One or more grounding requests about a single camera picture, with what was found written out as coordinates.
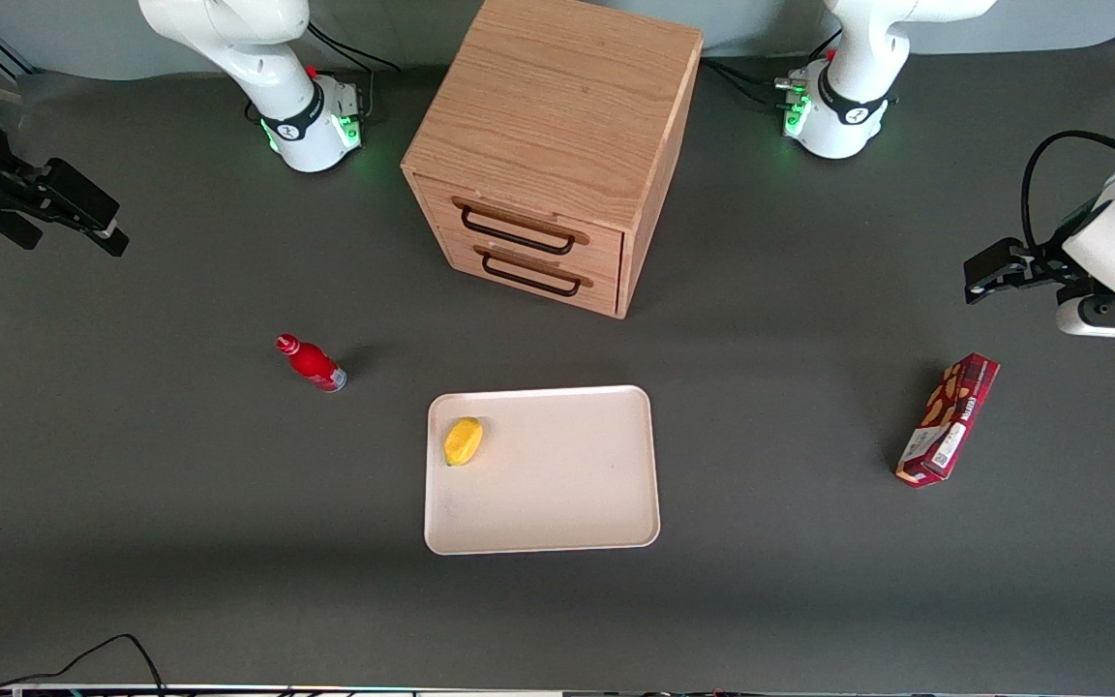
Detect cream plastic tray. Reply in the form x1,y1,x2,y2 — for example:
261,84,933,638
424,385,662,557

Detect wooden drawer black handle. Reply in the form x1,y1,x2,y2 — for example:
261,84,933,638
415,176,626,279
437,227,622,318

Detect yellow lemon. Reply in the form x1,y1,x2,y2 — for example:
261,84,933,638
443,417,484,468

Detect wooden drawer cabinet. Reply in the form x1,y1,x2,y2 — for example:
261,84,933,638
401,0,704,320

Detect black arm base cables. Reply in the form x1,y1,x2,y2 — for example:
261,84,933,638
306,24,402,122
701,39,815,109

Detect red shortbread cookie box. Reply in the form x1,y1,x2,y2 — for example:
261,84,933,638
895,352,1001,489

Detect black cable at table edge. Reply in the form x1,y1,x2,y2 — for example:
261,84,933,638
0,634,166,697

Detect red coke bottle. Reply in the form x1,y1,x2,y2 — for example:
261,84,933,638
275,333,347,393

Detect black looping wrist cable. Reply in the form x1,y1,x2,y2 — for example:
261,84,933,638
1020,131,1115,253

